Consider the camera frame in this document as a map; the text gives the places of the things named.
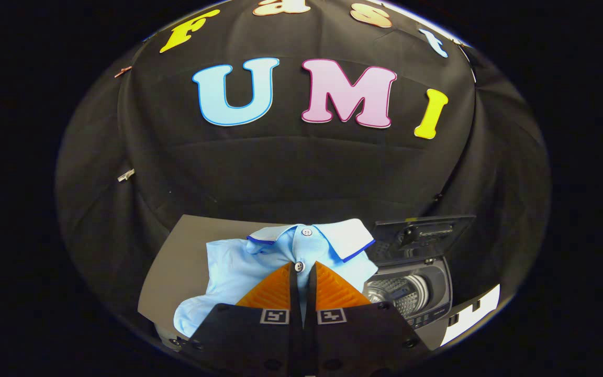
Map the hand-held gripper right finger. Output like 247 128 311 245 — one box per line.
304 261 430 377

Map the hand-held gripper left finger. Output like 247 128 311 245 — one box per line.
184 262 302 377

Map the light blue polo shirt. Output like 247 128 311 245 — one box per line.
173 218 379 338

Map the grey washing machine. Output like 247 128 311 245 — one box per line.
363 256 454 330

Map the grey table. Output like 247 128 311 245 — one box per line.
138 214 375 351

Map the black backdrop cloth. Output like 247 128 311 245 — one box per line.
55 0 551 336

